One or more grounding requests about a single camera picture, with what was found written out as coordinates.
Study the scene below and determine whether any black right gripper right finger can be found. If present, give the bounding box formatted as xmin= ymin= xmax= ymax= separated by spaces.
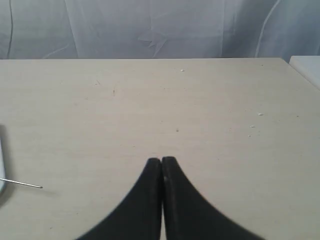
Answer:
xmin=162 ymin=156 xmax=262 ymax=240

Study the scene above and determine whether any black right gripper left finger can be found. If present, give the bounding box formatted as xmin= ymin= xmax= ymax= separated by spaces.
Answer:
xmin=79 ymin=158 xmax=162 ymax=240

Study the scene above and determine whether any thin metal skewer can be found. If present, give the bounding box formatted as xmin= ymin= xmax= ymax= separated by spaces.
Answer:
xmin=0 ymin=178 xmax=43 ymax=189

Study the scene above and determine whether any white plastic tray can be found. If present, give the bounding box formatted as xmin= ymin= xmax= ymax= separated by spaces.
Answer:
xmin=0 ymin=126 xmax=6 ymax=194

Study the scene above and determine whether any grey fabric backdrop curtain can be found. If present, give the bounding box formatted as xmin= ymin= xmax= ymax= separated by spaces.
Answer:
xmin=0 ymin=0 xmax=320 ymax=61

